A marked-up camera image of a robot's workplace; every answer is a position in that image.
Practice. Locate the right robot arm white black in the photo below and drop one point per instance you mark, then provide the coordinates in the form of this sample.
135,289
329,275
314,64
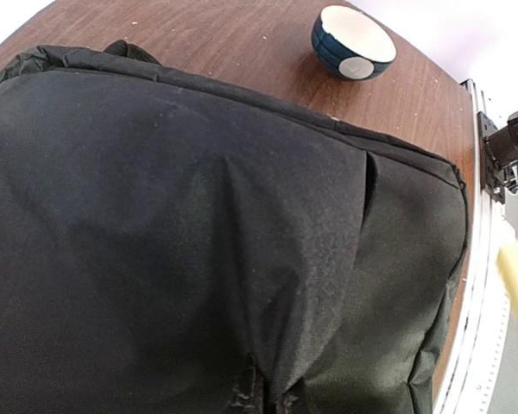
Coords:
503,144

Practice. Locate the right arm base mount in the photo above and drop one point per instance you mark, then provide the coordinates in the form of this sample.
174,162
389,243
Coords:
496,180

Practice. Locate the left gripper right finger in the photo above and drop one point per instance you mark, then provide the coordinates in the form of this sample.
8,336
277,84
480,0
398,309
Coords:
290,402

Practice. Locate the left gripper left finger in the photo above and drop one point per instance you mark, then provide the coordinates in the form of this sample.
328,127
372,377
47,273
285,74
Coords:
247,393

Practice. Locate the black student backpack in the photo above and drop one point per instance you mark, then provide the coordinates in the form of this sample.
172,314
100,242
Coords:
156,227

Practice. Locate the white blue ceramic bowl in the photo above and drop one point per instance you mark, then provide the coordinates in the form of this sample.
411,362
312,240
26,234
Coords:
351,44

